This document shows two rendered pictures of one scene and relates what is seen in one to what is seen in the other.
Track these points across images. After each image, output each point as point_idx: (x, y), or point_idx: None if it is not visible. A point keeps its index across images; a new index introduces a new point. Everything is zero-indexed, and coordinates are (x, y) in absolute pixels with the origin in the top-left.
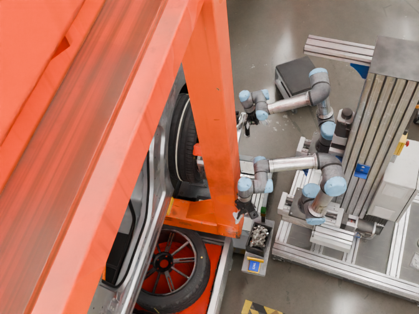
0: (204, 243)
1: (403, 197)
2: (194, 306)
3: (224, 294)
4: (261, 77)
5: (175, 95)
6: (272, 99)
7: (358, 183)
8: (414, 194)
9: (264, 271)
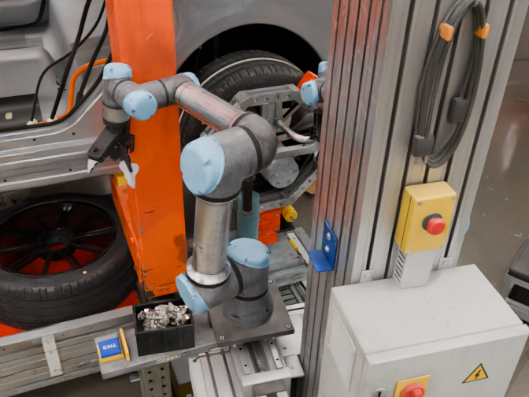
0: (135, 296)
1: (348, 382)
2: (14, 333)
3: (81, 395)
4: (512, 253)
5: (248, 11)
6: (492, 284)
7: (324, 306)
8: (363, 381)
9: (110, 370)
